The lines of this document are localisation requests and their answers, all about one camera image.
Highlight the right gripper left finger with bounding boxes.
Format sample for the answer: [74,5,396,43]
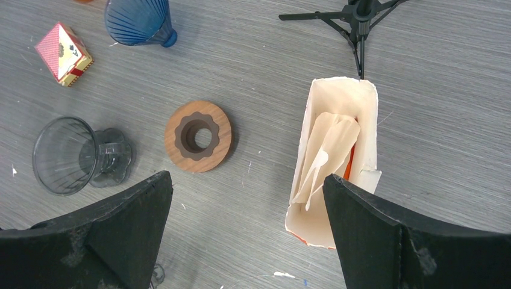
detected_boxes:
[1,170,173,288]

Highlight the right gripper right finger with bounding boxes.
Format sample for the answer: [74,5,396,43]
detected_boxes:
[323,174,510,288]

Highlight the beige filters in box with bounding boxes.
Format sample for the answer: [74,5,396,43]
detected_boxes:
[291,112,360,210]

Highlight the playing card box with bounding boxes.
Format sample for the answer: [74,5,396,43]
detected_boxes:
[35,22,94,87]

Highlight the black microphone tripod stand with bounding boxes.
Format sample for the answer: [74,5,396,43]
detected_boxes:
[278,0,407,79]

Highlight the grey dripper with handle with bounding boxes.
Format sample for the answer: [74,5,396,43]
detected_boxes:
[32,116,135,196]

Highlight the dark wooden dripper ring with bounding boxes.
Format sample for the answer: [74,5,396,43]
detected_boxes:
[163,100,234,174]

